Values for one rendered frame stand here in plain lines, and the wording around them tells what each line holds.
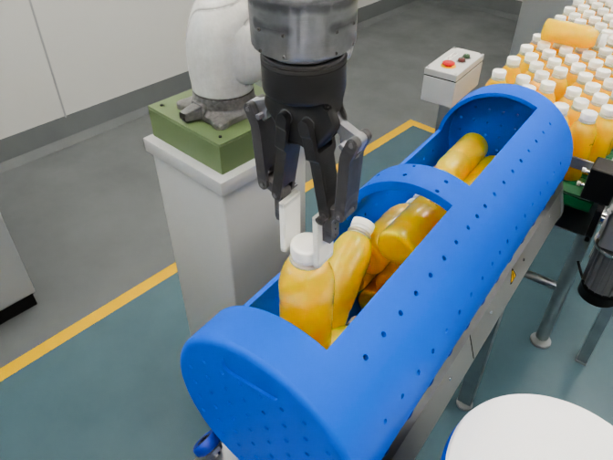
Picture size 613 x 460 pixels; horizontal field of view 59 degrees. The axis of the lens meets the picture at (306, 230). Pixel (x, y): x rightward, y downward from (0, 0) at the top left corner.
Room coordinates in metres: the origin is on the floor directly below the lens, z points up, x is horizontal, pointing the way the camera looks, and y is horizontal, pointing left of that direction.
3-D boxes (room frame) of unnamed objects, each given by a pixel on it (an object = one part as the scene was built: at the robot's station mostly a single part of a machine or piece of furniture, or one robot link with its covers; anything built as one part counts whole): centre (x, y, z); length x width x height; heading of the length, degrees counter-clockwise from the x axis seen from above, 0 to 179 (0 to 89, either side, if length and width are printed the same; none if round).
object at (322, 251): (0.45, -0.02, 1.34); 0.03 x 0.01 x 0.07; 144
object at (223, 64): (1.28, 0.20, 1.25); 0.18 x 0.16 x 0.22; 101
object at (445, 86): (1.55, -0.44, 1.05); 0.20 x 0.10 x 0.10; 144
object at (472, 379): (1.11, -0.57, 0.31); 0.06 x 0.06 x 0.63; 54
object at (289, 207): (0.47, 0.02, 1.34); 0.03 x 0.01 x 0.07; 144
